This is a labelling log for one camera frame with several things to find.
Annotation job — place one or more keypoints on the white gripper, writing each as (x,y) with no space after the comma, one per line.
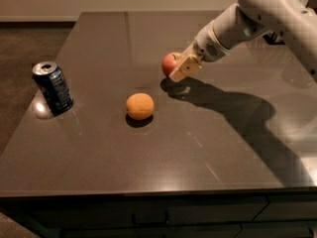
(207,46)

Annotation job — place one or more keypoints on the orange fruit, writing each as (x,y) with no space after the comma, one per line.
(140,106)

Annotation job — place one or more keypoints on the red apple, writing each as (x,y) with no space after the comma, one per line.
(169,62)

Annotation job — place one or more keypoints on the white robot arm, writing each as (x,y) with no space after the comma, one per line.
(246,20)

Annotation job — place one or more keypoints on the black wire napkin holder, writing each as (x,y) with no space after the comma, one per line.
(273,38)

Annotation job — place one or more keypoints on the blue soda can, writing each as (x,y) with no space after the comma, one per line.
(50,79)

